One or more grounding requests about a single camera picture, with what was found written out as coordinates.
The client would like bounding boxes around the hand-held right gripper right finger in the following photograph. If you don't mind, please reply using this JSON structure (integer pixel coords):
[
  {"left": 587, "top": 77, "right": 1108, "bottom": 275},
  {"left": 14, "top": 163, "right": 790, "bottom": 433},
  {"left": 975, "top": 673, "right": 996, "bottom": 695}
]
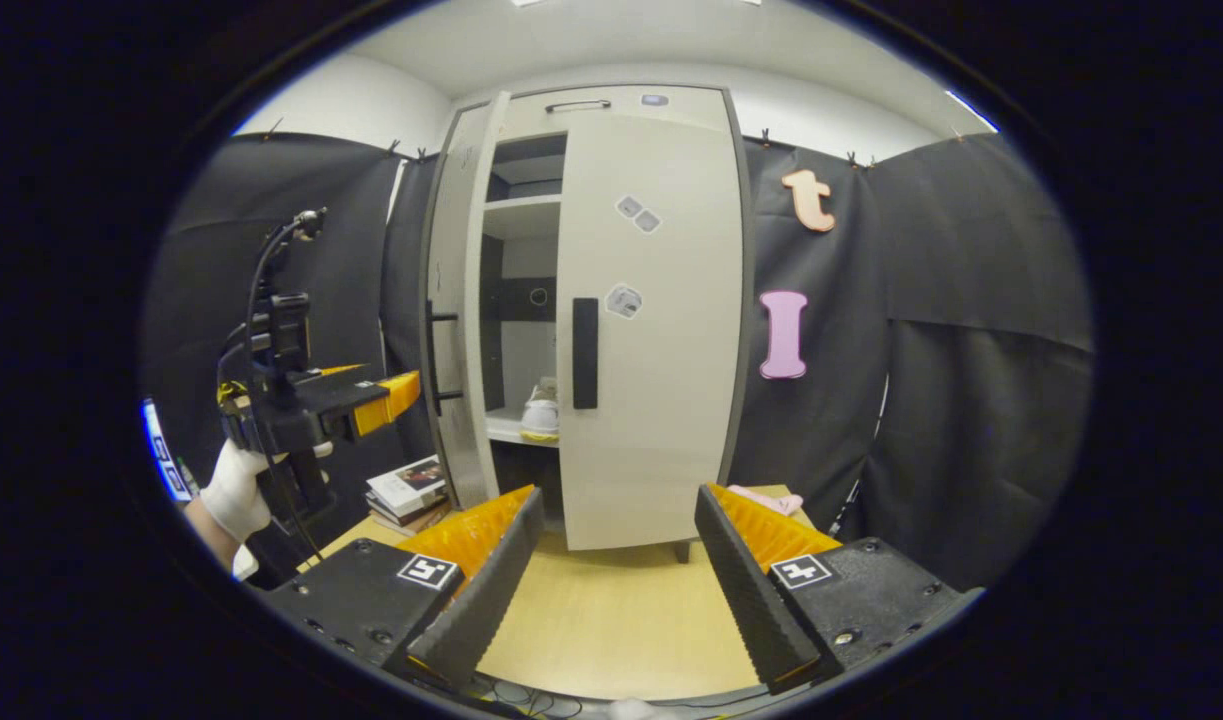
[{"left": 693, "top": 483, "right": 982, "bottom": 696}]

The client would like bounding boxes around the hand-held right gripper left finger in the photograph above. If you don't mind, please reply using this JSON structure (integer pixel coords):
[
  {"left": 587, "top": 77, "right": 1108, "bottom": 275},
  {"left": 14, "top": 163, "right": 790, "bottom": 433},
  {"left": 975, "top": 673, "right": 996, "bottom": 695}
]
[{"left": 261, "top": 485, "right": 547, "bottom": 691}]

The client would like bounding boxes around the white yellow-soled shoe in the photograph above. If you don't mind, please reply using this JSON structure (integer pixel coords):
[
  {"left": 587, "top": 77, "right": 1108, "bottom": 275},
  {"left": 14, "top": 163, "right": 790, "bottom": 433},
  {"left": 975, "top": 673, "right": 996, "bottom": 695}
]
[{"left": 519, "top": 377, "right": 562, "bottom": 443}]

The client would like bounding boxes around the grey shoe cabinet door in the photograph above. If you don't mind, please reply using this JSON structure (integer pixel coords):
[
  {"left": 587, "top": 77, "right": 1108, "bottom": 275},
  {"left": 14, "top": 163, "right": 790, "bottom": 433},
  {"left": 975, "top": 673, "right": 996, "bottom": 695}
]
[
  {"left": 426, "top": 92, "right": 512, "bottom": 511},
  {"left": 555, "top": 112, "right": 749, "bottom": 552}
]

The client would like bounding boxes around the grey shoe cabinet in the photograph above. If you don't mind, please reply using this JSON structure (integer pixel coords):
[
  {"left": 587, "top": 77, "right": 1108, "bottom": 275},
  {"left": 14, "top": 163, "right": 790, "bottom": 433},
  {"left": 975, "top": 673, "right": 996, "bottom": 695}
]
[{"left": 418, "top": 83, "right": 757, "bottom": 564}]

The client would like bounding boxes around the grey cabinet drawer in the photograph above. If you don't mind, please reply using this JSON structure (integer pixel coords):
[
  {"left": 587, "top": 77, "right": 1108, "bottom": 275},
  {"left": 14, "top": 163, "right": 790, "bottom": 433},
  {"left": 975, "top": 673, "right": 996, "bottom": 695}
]
[{"left": 498, "top": 86, "right": 729, "bottom": 136}]

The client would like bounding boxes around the white photo cover book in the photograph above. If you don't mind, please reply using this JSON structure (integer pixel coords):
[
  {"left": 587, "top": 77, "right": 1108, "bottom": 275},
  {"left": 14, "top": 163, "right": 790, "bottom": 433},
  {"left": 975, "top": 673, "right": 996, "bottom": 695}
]
[{"left": 366, "top": 455, "right": 447, "bottom": 518}]

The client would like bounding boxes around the brown cover book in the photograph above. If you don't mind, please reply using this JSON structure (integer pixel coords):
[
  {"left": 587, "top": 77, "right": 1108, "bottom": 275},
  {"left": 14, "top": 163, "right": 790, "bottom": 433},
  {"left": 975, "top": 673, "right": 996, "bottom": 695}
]
[{"left": 376, "top": 507, "right": 452, "bottom": 538}]

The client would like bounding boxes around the pink soft item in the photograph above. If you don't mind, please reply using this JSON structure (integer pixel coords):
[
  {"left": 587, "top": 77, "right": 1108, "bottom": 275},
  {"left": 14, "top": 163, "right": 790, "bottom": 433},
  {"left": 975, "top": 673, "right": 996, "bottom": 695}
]
[{"left": 727, "top": 484, "right": 805, "bottom": 517}]

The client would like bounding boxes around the dark thin book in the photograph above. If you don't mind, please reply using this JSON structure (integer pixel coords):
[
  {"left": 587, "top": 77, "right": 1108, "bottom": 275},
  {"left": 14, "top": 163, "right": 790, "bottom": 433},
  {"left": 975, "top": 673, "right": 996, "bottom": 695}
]
[{"left": 371, "top": 498, "right": 450, "bottom": 529}]

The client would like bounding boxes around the lit computer screen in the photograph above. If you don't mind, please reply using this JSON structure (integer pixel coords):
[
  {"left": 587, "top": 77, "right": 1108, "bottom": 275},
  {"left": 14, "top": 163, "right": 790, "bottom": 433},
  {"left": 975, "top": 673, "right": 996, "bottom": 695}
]
[{"left": 141, "top": 398, "right": 200, "bottom": 504}]

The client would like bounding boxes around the black backdrop cloth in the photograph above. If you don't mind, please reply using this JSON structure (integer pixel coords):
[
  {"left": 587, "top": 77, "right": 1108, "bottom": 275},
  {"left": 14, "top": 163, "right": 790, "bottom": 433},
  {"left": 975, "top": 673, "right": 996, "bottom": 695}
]
[{"left": 141, "top": 130, "right": 1097, "bottom": 591}]

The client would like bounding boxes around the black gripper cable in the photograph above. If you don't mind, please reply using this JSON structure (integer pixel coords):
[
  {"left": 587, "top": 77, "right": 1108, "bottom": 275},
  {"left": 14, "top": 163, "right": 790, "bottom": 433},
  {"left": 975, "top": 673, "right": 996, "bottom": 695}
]
[{"left": 216, "top": 215, "right": 327, "bottom": 561}]

